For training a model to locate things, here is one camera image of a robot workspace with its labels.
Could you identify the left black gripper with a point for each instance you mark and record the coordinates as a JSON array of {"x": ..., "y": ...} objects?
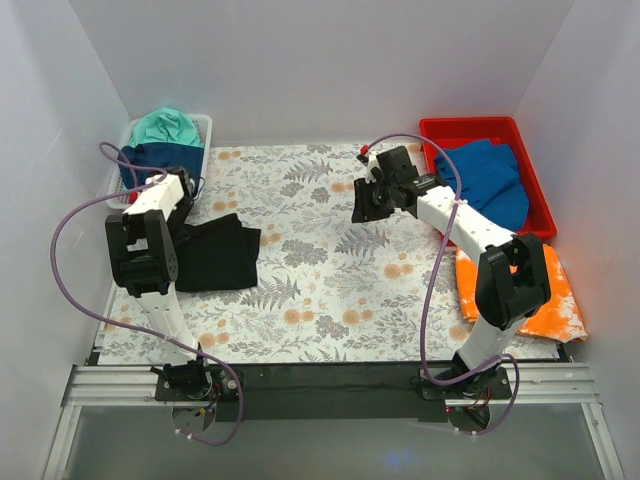
[{"x": 185, "y": 220}]

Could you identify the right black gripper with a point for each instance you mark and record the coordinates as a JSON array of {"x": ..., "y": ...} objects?
[{"x": 364, "y": 200}]

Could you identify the black t shirt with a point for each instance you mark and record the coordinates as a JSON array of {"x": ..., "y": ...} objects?
[{"x": 218, "y": 255}]

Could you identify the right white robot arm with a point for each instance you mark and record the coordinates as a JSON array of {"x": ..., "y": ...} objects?
[{"x": 512, "y": 281}]

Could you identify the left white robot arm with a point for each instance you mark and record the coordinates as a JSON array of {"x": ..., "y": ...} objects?
[{"x": 144, "y": 262}]

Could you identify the navy blue t shirt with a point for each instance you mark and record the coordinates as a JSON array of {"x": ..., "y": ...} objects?
[{"x": 159, "y": 155}]

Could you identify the teal t shirt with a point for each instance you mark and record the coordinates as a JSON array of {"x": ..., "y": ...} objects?
[{"x": 166, "y": 125}]

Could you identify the floral table mat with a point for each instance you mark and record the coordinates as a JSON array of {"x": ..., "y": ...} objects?
[{"x": 328, "y": 289}]

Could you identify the white plastic basket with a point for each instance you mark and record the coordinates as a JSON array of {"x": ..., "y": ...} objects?
[{"x": 203, "y": 124}]

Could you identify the orange white t shirt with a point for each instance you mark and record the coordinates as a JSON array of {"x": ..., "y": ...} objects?
[{"x": 559, "y": 319}]

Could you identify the aluminium mounting rail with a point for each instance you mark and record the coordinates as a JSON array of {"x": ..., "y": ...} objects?
[{"x": 535, "y": 383}]

